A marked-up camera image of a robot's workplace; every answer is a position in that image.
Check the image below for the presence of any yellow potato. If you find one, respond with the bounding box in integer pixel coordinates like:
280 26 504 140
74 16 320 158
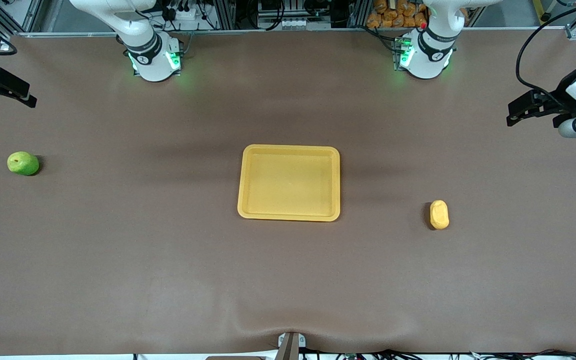
429 200 450 230

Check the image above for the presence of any yellow plastic tray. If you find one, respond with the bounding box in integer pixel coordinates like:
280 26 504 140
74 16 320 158
237 144 341 222

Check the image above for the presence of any pile of orange snacks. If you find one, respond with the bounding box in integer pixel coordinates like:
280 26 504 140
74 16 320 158
366 0 429 29

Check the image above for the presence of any white power strip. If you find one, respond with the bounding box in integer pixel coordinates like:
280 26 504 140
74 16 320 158
165 6 204 23

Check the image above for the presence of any brown table mat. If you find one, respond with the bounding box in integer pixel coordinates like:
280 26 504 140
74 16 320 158
0 29 576 357

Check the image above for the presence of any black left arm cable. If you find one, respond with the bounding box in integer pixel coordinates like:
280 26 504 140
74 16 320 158
515 0 576 108

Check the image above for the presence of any black cable bundle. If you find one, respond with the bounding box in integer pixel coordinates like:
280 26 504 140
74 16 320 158
303 349 576 360

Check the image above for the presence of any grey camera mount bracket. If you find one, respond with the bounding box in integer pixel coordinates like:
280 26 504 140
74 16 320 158
277 332 307 360

